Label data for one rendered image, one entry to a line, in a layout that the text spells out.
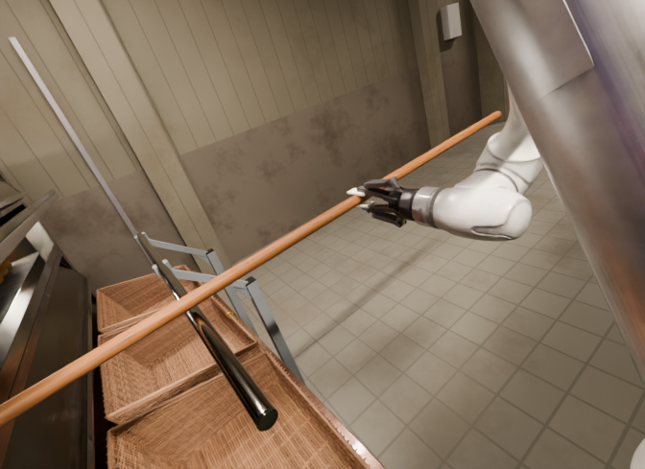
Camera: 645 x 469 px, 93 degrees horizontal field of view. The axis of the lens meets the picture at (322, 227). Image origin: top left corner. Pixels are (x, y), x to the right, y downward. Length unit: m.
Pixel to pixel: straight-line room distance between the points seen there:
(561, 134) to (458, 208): 0.44
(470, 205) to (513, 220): 0.07
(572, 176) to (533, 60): 0.06
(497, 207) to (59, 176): 3.27
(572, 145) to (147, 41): 3.47
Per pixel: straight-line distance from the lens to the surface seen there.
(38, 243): 2.18
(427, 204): 0.68
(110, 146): 3.40
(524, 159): 0.71
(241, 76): 3.69
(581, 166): 0.20
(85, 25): 3.36
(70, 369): 0.72
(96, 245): 3.49
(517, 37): 0.21
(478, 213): 0.62
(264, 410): 0.45
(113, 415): 1.21
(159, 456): 1.26
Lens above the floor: 1.51
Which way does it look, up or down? 24 degrees down
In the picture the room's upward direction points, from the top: 19 degrees counter-clockwise
